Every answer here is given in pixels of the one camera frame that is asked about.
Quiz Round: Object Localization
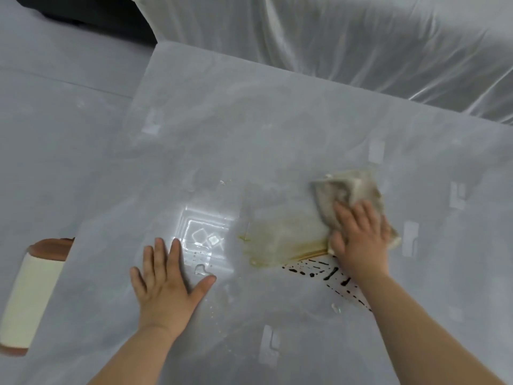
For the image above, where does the person's left hand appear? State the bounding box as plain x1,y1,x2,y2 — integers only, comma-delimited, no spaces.
129,237,217,340

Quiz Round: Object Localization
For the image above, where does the person's right hand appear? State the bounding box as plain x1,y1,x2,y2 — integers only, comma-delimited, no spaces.
329,200,392,279

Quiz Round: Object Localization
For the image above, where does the beige cleaning cloth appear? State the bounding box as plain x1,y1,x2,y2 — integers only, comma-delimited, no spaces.
311,168,402,256

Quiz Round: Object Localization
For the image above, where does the person's left forearm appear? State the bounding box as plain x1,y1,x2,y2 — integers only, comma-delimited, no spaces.
86,324,178,385

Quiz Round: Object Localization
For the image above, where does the person's right forearm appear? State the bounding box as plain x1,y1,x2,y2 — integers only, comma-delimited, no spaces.
354,270,506,385

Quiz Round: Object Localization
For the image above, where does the grey marble table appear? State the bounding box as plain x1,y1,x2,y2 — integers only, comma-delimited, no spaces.
18,40,513,385

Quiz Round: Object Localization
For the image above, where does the sofa with white cover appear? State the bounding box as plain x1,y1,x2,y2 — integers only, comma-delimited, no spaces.
12,0,513,126

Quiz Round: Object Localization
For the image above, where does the cream stool with brown frame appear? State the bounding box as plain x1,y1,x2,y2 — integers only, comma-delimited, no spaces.
0,237,76,357

